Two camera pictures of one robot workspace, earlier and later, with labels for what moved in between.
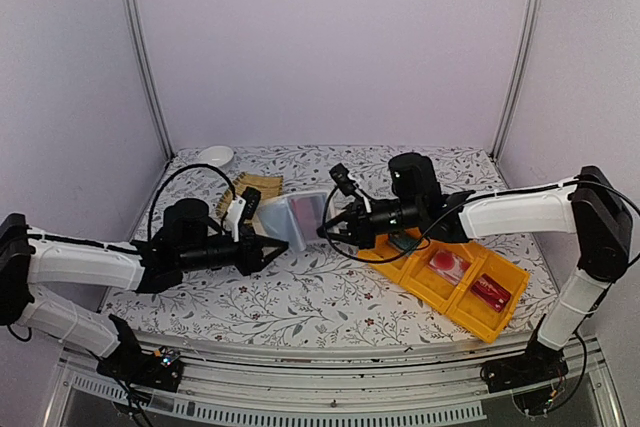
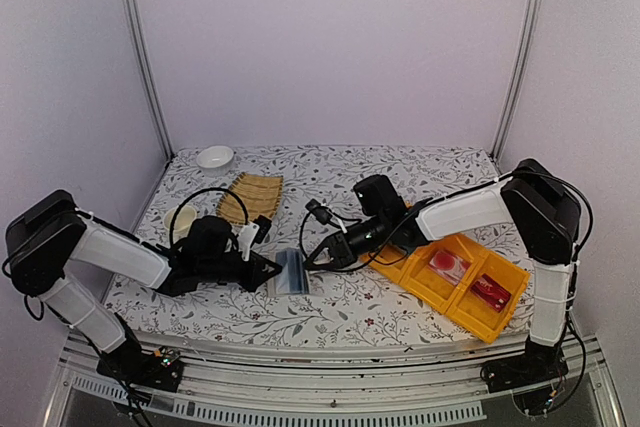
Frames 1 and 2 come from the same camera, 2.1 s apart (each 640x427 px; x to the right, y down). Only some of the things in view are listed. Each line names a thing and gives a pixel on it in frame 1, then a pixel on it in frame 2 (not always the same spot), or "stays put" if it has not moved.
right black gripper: x=358 y=225 -> x=340 y=249
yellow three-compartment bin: x=475 y=290 stays put
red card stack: x=491 y=291 stays put
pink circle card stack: x=449 y=264 stays put
